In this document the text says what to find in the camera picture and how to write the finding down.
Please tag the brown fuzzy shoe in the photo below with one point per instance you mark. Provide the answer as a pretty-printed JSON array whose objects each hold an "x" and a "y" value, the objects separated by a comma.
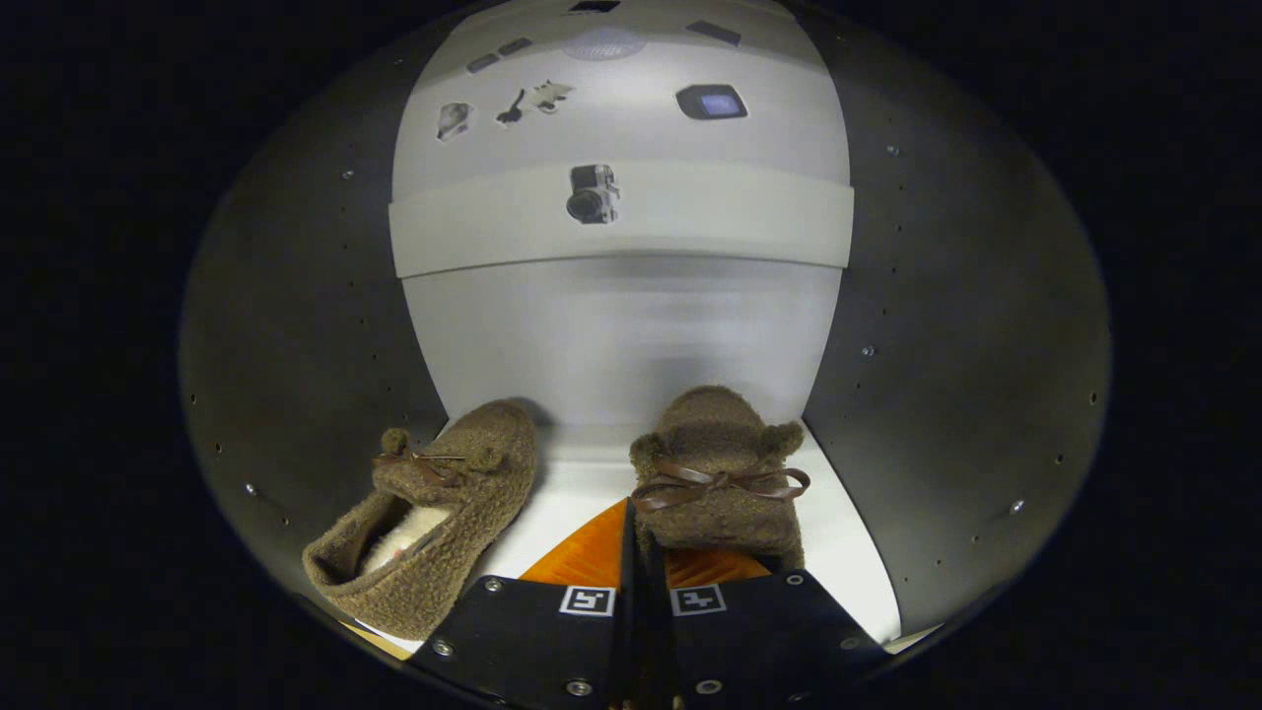
[
  {"x": 473, "y": 532},
  {"x": 720, "y": 523}
]

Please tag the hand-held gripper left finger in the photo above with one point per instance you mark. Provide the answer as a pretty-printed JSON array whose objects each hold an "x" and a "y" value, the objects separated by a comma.
[{"x": 621, "y": 651}]

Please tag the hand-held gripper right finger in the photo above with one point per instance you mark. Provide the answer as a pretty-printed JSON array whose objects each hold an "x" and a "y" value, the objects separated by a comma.
[{"x": 769, "y": 631}]

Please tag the dark grey shoe cabinet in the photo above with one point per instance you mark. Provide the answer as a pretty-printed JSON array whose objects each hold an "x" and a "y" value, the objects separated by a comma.
[{"x": 296, "y": 296}]

